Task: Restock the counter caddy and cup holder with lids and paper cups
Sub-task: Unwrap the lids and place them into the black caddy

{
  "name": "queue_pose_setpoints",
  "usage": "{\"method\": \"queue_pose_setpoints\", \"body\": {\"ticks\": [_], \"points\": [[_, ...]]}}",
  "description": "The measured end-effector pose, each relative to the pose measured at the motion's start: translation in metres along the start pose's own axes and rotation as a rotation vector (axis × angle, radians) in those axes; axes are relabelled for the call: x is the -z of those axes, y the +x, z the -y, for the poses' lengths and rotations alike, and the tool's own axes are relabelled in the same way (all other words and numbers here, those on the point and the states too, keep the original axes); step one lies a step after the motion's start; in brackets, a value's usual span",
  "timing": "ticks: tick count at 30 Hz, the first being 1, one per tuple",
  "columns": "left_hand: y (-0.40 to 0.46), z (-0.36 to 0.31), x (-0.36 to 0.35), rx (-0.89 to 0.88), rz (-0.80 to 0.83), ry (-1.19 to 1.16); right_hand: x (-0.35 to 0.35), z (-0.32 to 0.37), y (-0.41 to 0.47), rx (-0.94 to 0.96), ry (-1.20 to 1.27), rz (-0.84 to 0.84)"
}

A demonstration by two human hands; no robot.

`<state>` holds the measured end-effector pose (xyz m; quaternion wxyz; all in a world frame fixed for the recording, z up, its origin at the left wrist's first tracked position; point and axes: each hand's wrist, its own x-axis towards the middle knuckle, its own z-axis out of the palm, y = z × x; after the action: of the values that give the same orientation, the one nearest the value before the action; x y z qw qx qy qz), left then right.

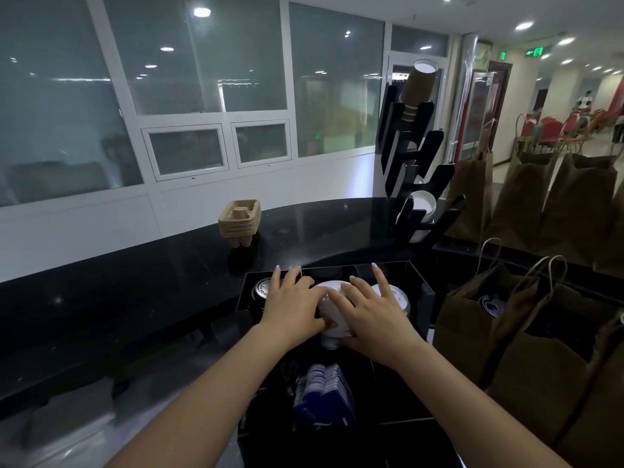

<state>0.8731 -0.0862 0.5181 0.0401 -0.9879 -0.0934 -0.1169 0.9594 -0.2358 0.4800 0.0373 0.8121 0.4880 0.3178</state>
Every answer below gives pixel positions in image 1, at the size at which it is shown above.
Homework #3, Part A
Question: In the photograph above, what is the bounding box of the person's left forearm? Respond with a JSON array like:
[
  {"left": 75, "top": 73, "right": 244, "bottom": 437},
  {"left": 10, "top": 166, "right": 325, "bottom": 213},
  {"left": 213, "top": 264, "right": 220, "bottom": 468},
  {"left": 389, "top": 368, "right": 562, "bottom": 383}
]
[{"left": 105, "top": 324, "right": 293, "bottom": 468}]

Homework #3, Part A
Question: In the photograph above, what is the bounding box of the black glossy bar counter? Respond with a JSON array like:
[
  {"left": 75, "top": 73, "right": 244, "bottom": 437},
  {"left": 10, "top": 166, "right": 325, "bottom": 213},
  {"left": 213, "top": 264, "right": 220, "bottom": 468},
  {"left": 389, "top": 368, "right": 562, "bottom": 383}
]
[{"left": 0, "top": 197, "right": 624, "bottom": 420}]

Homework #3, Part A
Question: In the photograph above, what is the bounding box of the bundle of blue paper packets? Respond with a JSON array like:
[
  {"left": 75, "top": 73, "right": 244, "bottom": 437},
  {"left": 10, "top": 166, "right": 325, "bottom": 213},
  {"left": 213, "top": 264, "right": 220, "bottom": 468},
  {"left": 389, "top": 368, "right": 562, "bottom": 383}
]
[{"left": 292, "top": 363, "right": 357, "bottom": 430}]

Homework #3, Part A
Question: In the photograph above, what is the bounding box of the stack of pulp cup trays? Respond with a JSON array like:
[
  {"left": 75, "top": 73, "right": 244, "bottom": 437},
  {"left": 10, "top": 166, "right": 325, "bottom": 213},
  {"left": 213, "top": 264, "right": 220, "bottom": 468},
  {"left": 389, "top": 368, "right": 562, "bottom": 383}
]
[{"left": 218, "top": 199, "right": 262, "bottom": 248}]

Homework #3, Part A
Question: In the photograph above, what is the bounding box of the brown cup stack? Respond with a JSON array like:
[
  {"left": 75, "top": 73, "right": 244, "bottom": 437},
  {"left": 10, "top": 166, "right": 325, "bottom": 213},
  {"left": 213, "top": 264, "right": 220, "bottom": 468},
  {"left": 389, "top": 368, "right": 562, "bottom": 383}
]
[{"left": 399, "top": 58, "right": 439, "bottom": 118}]

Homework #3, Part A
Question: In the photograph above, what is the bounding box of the white framed window partition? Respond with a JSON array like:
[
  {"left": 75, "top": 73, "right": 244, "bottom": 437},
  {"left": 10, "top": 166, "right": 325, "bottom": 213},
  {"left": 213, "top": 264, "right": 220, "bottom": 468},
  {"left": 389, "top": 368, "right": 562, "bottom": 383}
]
[{"left": 0, "top": 0, "right": 452, "bottom": 283}]

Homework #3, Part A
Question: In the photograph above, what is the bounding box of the person's right forearm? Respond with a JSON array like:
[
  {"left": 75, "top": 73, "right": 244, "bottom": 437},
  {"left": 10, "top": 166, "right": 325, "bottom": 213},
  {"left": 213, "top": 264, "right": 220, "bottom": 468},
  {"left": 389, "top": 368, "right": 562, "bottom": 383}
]
[{"left": 389, "top": 335, "right": 571, "bottom": 468}]

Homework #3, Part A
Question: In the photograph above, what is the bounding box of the row of red chairs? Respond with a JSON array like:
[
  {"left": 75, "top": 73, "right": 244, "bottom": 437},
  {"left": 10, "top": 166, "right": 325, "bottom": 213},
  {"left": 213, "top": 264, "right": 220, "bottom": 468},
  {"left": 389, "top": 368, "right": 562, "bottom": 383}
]
[{"left": 514, "top": 107, "right": 624, "bottom": 154}]

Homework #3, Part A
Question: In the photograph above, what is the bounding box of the stack of white lids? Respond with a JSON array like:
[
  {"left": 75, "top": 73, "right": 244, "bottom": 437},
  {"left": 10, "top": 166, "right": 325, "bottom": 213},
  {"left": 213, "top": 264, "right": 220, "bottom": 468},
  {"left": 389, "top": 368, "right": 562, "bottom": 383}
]
[
  {"left": 311, "top": 279, "right": 357, "bottom": 350},
  {"left": 370, "top": 283, "right": 413, "bottom": 317}
]

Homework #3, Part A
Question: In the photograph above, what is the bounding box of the row of brown paper bags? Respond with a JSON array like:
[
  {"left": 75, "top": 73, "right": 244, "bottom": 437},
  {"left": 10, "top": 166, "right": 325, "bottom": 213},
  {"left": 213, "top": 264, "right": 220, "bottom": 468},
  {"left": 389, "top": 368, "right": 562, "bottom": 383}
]
[{"left": 432, "top": 114, "right": 624, "bottom": 468}]

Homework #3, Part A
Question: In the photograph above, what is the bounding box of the white cup stack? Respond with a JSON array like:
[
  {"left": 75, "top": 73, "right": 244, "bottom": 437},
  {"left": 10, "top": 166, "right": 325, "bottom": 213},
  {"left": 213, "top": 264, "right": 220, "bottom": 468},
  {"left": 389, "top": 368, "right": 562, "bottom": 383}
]
[{"left": 395, "top": 190, "right": 437, "bottom": 243}]

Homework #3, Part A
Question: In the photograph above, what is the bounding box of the dark red door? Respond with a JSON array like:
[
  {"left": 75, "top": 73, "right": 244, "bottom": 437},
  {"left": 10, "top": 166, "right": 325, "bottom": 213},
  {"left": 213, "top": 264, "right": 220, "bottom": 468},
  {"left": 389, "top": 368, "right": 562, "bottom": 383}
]
[{"left": 456, "top": 60, "right": 514, "bottom": 164}]

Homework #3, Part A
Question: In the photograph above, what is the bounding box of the black acrylic condiment organizer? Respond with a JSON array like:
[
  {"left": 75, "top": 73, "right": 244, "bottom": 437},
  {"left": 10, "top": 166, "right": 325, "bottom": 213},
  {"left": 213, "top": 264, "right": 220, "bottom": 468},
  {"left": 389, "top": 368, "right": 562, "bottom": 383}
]
[{"left": 235, "top": 259, "right": 462, "bottom": 468}]

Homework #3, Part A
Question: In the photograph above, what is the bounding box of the person's left hand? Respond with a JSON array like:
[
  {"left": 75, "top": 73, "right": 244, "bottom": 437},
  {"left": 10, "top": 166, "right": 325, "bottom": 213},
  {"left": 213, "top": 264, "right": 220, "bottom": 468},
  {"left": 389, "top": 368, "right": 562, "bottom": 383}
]
[{"left": 258, "top": 264, "right": 328, "bottom": 349}]

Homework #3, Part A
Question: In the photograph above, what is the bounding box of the person's right hand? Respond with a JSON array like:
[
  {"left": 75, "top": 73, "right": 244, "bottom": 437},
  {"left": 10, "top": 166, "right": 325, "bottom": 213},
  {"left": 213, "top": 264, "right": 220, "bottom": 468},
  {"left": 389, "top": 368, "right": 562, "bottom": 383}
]
[{"left": 327, "top": 261, "right": 425, "bottom": 369}]

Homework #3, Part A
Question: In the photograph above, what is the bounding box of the black cup dispenser rack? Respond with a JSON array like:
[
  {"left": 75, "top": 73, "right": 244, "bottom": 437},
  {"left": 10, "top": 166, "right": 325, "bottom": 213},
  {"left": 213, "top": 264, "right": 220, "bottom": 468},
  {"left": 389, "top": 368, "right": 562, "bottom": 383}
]
[{"left": 376, "top": 84, "right": 467, "bottom": 247}]

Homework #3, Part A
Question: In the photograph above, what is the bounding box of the stack of black lids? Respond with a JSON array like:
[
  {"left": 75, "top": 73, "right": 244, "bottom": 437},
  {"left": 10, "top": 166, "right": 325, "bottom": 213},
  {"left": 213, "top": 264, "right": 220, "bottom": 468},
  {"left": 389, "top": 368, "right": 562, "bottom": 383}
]
[{"left": 251, "top": 277, "right": 276, "bottom": 307}]

